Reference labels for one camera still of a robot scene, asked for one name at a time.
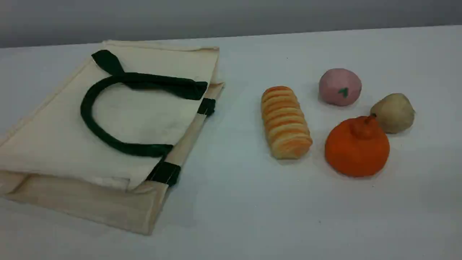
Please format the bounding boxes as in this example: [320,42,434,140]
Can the orange tangerine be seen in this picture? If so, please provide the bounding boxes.
[324,116,391,178]

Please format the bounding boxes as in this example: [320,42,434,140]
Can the long striped bread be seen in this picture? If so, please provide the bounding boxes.
[261,86,313,160]

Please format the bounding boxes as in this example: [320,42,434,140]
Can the white canvas bag green handles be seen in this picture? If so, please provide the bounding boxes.
[0,40,225,236]

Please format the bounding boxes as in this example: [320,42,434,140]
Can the pink peach bun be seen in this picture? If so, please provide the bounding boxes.
[319,68,362,107]

